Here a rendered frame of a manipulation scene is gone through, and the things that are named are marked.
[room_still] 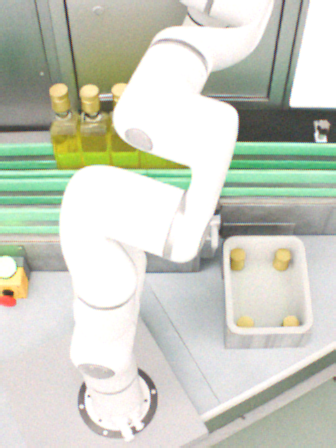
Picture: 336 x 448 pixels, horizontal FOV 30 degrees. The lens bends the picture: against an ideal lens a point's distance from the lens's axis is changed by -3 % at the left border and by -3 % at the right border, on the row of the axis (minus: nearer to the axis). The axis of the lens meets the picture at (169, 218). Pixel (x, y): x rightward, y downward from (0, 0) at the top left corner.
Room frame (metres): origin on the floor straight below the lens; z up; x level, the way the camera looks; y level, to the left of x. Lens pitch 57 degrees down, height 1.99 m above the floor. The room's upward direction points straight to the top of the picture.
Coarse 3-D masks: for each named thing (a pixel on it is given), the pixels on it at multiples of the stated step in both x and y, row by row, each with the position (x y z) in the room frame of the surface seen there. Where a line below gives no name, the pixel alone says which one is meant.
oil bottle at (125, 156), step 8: (112, 112) 0.84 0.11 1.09; (112, 120) 0.82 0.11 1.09; (112, 128) 0.80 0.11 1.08; (112, 136) 0.80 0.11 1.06; (120, 136) 0.80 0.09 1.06; (112, 144) 0.80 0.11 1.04; (120, 144) 0.80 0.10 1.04; (128, 144) 0.80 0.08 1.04; (112, 152) 0.80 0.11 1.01; (120, 152) 0.80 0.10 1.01; (128, 152) 0.80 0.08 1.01; (136, 152) 0.80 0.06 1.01; (112, 160) 0.80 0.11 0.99; (120, 160) 0.80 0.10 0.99; (128, 160) 0.80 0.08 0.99; (136, 160) 0.80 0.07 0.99; (128, 168) 0.80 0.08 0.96; (136, 168) 0.80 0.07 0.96
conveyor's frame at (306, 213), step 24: (240, 216) 0.77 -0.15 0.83; (264, 216) 0.77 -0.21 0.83; (288, 216) 0.77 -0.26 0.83; (312, 216) 0.77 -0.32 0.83; (0, 240) 0.68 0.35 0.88; (24, 240) 0.68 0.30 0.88; (48, 240) 0.68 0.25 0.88; (48, 264) 0.67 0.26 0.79; (168, 264) 0.67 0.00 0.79; (192, 264) 0.67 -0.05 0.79
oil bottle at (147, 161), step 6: (144, 156) 0.80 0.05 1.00; (150, 156) 0.80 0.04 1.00; (156, 156) 0.80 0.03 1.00; (144, 162) 0.80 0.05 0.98; (150, 162) 0.80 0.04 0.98; (156, 162) 0.80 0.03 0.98; (162, 162) 0.80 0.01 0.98; (144, 168) 0.80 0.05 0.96; (150, 168) 0.80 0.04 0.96; (156, 168) 0.80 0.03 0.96; (162, 168) 0.80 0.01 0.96
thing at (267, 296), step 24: (240, 240) 0.70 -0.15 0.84; (264, 240) 0.70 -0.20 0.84; (288, 240) 0.70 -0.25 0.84; (264, 264) 0.68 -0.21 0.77; (240, 288) 0.63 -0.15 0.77; (264, 288) 0.62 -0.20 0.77; (288, 288) 0.62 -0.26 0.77; (240, 312) 0.57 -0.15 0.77; (264, 312) 0.57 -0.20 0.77; (288, 312) 0.57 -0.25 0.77
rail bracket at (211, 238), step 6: (216, 204) 0.68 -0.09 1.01; (216, 210) 0.67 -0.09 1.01; (216, 216) 0.67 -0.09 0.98; (216, 222) 0.67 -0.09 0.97; (210, 228) 0.66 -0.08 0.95; (216, 228) 0.66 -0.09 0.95; (210, 234) 0.67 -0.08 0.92; (216, 234) 0.64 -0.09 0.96; (210, 240) 0.67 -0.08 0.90; (216, 240) 0.63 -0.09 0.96; (216, 246) 0.62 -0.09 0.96
